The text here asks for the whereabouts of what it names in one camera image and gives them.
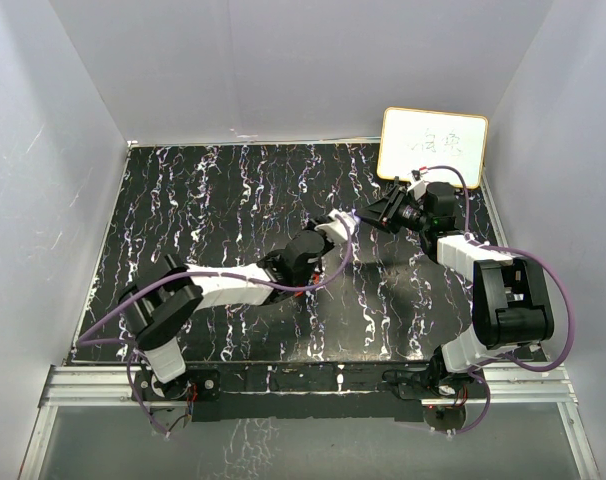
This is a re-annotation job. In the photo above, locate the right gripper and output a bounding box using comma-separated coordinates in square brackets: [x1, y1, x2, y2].
[356, 185, 431, 234]

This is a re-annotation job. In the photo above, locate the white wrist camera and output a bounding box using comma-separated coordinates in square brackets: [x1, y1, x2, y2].
[407, 170, 427, 200]
[314, 209, 359, 245]

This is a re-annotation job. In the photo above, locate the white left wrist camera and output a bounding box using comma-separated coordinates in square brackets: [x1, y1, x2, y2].
[314, 209, 359, 245]

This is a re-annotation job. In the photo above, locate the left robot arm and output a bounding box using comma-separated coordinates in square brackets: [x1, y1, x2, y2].
[119, 222, 350, 399]

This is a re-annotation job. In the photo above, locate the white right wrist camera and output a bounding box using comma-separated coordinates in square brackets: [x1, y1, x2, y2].
[407, 170, 427, 200]

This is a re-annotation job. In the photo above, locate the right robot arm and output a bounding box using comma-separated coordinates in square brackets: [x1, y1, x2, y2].
[356, 181, 554, 397]

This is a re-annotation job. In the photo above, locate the yellow framed whiteboard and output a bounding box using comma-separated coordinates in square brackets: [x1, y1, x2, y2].
[376, 107, 489, 189]

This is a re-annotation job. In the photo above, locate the aluminium frame rail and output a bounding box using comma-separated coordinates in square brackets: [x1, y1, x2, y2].
[20, 366, 600, 479]

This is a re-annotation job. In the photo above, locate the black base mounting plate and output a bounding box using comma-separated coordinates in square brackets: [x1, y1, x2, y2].
[131, 361, 486, 422]

